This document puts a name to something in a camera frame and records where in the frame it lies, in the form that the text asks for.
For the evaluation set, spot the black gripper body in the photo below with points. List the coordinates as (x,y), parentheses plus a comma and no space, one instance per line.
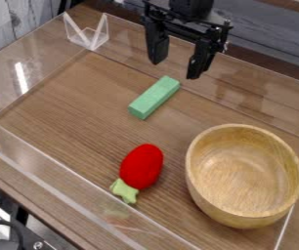
(187,18)

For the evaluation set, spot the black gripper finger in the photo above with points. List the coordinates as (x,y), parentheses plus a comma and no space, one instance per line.
(157,40)
(207,46)

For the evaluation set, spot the red plush strawberry toy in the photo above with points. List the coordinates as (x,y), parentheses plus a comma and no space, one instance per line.
(139,172)

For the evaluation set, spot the green foam block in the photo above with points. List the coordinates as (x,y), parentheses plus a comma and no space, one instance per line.
(153,97)

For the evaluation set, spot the wooden bowl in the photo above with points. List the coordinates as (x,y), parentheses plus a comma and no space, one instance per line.
(241,172)

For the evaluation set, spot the clear acrylic corner bracket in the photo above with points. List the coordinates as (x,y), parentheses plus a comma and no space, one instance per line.
(88,38)

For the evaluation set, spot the clear acrylic tray wall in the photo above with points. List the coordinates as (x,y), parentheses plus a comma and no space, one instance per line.
(67,132)

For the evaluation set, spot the black metal table bracket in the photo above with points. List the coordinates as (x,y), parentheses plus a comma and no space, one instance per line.
(33,242)

